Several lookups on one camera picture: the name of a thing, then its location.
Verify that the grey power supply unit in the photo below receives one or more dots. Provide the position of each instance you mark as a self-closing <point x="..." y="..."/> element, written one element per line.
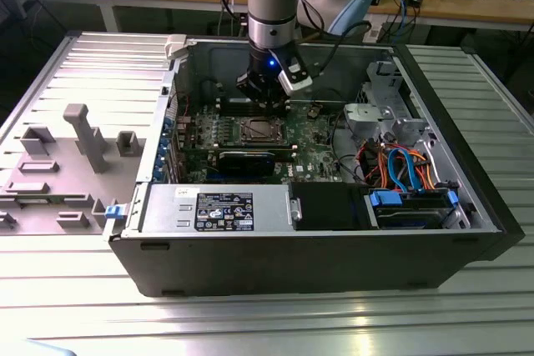
<point x="167" y="210"/>

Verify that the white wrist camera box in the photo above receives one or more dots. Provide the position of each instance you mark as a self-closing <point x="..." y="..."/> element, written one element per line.
<point x="298" y="83"/>

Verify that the silver drive cage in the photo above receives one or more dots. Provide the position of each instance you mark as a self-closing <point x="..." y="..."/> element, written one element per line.
<point x="367" y="116"/>

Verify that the silver coin battery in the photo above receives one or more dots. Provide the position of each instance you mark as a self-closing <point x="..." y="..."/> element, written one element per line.
<point x="313" y="113"/>

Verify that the CPU socket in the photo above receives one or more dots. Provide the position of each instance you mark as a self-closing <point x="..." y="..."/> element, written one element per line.
<point x="238" y="139"/>

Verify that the blue case latch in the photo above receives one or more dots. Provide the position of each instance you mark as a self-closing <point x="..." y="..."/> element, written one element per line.
<point x="114" y="212"/>

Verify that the grey parts rack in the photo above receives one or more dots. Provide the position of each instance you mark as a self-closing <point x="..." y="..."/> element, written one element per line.
<point x="62" y="189"/>

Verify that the black PC case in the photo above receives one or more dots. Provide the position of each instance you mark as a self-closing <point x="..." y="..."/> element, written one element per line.
<point x="292" y="264"/>

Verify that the silver CPU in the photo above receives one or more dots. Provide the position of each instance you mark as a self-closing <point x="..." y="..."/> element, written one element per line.
<point x="263" y="130"/>

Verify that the white power strip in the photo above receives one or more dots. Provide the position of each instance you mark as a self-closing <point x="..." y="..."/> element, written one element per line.
<point x="375" y="33"/>

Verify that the small black adapter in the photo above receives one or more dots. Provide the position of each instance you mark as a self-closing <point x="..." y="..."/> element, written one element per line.
<point x="414" y="1"/>

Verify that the green motherboard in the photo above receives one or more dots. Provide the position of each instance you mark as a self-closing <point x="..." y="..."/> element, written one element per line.
<point x="308" y="151"/>

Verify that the pale blue object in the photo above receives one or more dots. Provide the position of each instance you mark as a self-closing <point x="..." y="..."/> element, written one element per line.
<point x="50" y="349"/>

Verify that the black graphics card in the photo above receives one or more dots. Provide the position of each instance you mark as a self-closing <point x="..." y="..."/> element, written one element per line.
<point x="246" y="164"/>

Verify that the hard disk in blue carrier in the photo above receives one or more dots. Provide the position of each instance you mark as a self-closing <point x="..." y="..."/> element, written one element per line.
<point x="386" y="198"/>

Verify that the pale grey case latch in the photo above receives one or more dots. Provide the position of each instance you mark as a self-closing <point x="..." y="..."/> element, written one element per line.
<point x="175" y="45"/>

